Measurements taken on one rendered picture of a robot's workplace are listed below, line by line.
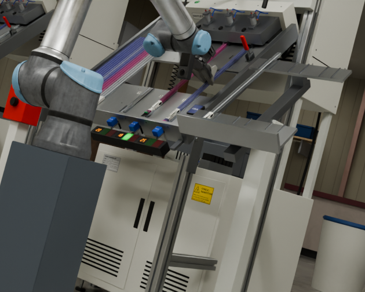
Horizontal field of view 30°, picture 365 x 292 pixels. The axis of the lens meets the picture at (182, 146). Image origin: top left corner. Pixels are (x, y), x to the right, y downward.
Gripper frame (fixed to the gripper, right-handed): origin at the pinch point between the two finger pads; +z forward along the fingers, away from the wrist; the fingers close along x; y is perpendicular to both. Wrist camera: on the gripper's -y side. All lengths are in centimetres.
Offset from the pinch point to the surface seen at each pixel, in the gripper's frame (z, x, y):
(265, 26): 3.2, -4.7, 33.2
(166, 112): -3.9, 4.7, -18.1
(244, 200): 9, -33, -36
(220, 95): -1.5, -9.9, -5.6
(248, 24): 3.3, 3.5, 33.6
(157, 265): 15, -13, -64
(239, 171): 401, 288, 201
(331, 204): 542, 247, 267
